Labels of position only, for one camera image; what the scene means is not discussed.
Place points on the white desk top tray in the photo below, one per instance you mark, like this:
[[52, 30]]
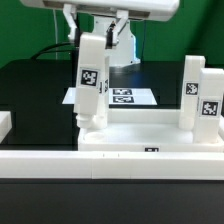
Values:
[[144, 130]]

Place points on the white left fence block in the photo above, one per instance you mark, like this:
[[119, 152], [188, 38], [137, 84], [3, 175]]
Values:
[[5, 124]]

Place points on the white sheet with tags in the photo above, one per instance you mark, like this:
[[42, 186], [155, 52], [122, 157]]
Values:
[[131, 96]]

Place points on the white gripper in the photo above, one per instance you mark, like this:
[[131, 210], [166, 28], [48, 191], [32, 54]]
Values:
[[156, 10]]

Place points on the white front fence bar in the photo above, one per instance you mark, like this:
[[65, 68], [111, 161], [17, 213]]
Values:
[[111, 165]]

